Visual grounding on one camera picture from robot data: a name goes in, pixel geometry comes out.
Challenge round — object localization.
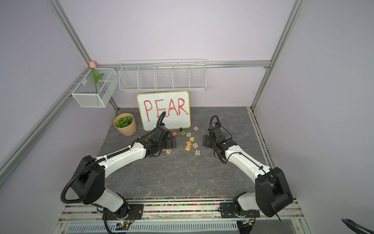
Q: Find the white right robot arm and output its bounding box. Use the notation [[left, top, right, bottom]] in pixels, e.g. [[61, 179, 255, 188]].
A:
[[203, 125, 294, 217]]

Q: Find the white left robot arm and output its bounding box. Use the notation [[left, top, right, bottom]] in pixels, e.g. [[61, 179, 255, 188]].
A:
[[60, 126, 176, 218]]

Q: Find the whiteboard with PEAR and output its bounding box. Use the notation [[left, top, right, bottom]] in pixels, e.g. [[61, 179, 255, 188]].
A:
[[137, 91, 191, 131]]

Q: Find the wooden pot green plant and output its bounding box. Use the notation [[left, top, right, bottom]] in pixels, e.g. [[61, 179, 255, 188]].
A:
[[114, 113, 137, 137]]

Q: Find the artificial pink tulip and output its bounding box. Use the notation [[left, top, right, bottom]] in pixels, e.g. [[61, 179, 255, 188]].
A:
[[89, 61, 104, 94]]

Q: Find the long white wire basket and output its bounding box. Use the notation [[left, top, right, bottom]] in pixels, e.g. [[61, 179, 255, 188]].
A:
[[118, 59, 207, 92]]

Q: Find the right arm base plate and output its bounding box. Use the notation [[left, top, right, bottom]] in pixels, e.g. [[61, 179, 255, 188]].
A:
[[217, 202, 260, 218]]

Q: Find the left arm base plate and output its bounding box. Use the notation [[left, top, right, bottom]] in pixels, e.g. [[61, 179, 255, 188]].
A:
[[104, 203, 144, 220]]

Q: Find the small white wire basket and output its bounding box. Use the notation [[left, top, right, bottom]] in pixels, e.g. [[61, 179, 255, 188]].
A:
[[72, 68, 119, 108]]

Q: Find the black corrugated cable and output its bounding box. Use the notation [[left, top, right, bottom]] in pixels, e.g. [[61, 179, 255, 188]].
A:
[[60, 146, 132, 204]]

